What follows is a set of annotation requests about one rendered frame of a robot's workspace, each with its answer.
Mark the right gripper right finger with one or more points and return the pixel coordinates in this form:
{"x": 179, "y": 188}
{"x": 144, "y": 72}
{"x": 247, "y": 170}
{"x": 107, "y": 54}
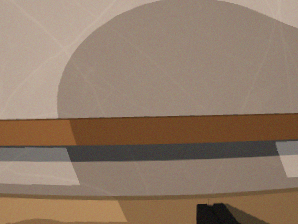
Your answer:
{"x": 223, "y": 214}

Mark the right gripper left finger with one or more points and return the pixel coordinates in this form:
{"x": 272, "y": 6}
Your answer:
{"x": 206, "y": 215}

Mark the tan wooden slat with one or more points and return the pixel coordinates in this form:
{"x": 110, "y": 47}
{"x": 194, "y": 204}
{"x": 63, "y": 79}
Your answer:
{"x": 276, "y": 206}

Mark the wooden bed frame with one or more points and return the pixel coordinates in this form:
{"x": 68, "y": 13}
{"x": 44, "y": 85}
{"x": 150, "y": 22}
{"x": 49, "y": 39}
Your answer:
{"x": 148, "y": 130}

